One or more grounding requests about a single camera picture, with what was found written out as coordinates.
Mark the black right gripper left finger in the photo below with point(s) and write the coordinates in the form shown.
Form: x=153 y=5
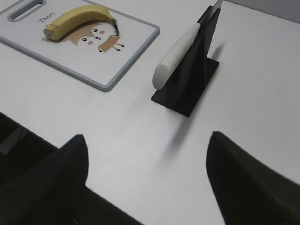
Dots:
x=44 y=185

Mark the black knife stand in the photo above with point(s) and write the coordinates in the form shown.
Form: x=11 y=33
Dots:
x=189 y=80

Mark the white-handled kitchen knife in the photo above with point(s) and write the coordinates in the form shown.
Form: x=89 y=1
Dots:
x=174 y=56

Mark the yellow banana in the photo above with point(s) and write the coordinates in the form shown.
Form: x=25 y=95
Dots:
x=80 y=15

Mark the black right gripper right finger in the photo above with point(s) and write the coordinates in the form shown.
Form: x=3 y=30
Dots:
x=247 y=191

